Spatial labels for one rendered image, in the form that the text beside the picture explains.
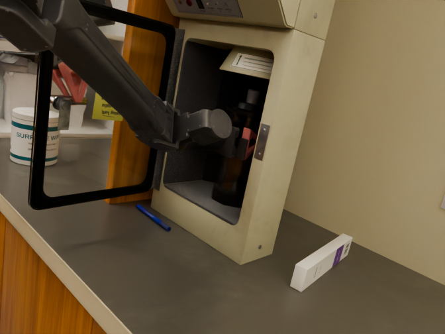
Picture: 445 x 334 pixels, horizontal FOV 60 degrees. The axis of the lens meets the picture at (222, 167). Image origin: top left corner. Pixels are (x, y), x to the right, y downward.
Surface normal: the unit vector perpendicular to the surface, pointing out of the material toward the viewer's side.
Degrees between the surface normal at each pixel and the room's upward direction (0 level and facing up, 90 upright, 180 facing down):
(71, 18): 74
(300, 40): 90
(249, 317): 0
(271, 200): 90
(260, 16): 135
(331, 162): 90
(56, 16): 62
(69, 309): 90
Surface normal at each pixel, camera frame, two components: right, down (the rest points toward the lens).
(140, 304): 0.19, -0.95
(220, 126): 0.69, -0.20
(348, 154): -0.69, 0.05
